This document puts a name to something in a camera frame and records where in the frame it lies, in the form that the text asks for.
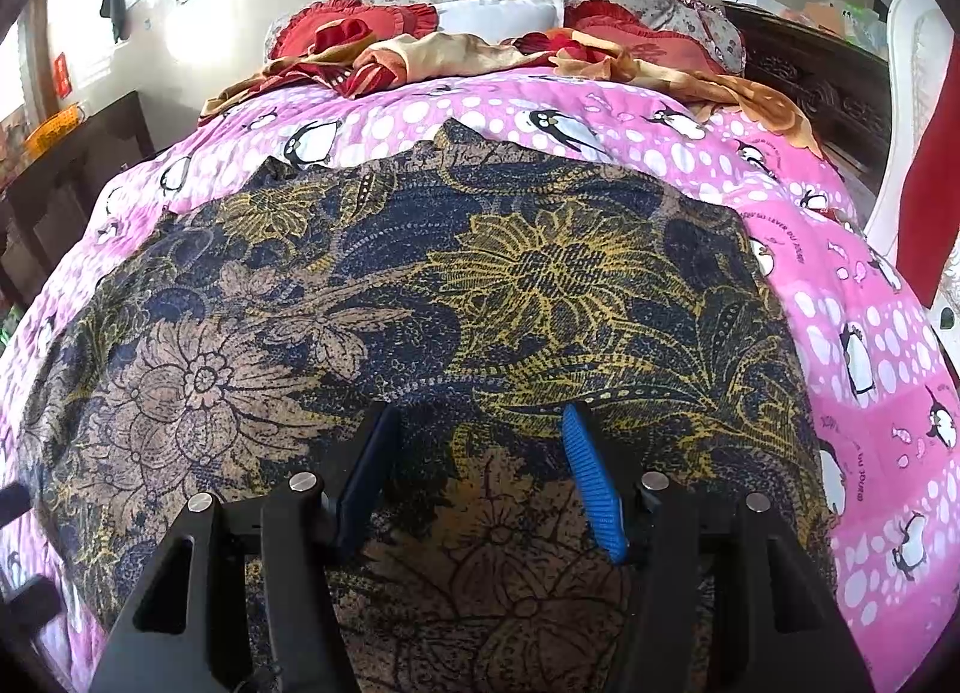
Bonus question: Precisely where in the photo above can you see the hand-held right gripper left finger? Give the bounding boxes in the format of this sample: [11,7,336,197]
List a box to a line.
[90,404,402,693]

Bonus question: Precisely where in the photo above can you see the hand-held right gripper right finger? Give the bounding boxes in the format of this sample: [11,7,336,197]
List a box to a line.
[562,404,875,693]

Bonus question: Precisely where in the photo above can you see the dark floral patterned shirt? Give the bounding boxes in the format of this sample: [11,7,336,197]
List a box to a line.
[15,119,837,693]

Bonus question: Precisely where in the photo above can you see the pink penguin print blanket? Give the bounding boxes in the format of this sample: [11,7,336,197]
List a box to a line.
[0,74,960,679]

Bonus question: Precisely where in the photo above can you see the dark wooden desk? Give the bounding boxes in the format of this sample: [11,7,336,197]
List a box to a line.
[0,91,155,304]

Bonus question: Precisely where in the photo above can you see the orange plastic basket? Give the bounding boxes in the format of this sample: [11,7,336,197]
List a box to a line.
[22,104,85,154]

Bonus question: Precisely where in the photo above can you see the gold and red satin cloth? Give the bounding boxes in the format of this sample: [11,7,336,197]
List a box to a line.
[199,18,822,158]

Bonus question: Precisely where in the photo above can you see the dark carved wooden cabinet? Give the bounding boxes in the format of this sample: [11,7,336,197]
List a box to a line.
[724,1,893,195]

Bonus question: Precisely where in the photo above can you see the white pillow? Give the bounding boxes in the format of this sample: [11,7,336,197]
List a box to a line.
[433,0,567,38]

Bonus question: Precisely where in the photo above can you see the pastel packets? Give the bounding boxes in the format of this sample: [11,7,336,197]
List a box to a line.
[780,0,890,53]

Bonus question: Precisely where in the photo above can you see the white chair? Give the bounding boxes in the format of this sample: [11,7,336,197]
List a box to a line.
[866,0,960,334]

